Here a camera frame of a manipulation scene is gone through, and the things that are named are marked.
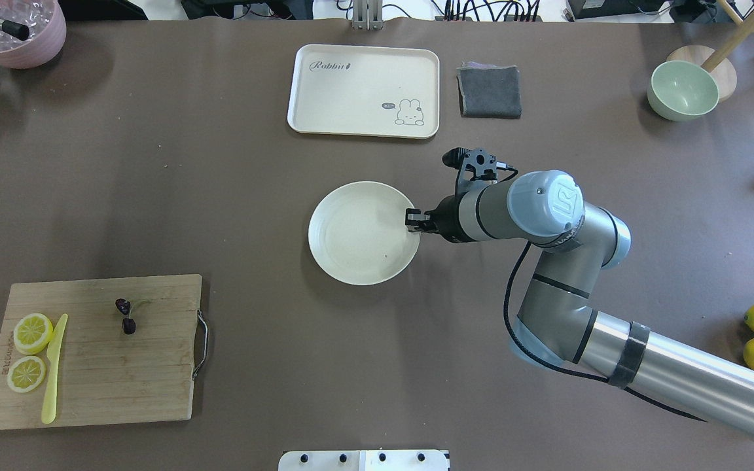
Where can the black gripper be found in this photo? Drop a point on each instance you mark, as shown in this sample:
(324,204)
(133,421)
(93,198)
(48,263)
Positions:
(446,219)

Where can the cream round plate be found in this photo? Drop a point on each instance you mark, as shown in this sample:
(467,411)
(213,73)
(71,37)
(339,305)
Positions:
(357,233)

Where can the dark red cherry pair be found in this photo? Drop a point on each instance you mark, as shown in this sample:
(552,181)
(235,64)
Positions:
(125,307)

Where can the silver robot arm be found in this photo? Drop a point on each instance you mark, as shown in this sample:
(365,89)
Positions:
(559,325)

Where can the cream rabbit tray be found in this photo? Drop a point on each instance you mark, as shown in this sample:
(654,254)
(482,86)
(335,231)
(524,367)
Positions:
(372,91)

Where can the grey folded cloth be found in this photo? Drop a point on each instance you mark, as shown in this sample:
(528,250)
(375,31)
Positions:
(489,91)

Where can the white control box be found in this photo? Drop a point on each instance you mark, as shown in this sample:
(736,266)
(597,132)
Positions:
(366,459)

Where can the mint green bowl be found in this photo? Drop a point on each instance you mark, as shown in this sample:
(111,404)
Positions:
(682,91)

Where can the wooden stand pole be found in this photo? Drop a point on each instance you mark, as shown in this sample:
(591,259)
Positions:
(744,28)

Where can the upper lemon slice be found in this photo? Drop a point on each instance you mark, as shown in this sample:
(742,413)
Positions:
(32,333)

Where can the lemon slice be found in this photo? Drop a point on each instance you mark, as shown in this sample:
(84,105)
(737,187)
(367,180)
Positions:
(32,333)
(26,374)

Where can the pink bowl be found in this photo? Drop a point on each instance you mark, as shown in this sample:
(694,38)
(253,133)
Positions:
(47,33)

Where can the yellow plastic knife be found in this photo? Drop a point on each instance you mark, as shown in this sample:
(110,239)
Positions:
(53,354)

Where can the lower lemon slice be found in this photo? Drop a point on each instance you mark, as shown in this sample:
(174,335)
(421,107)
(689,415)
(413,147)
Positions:
(26,374)

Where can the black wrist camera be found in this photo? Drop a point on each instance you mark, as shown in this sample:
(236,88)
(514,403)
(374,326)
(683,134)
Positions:
(476,165)

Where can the metal bracket at table edge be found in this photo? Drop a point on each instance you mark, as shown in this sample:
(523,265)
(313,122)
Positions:
(367,15)

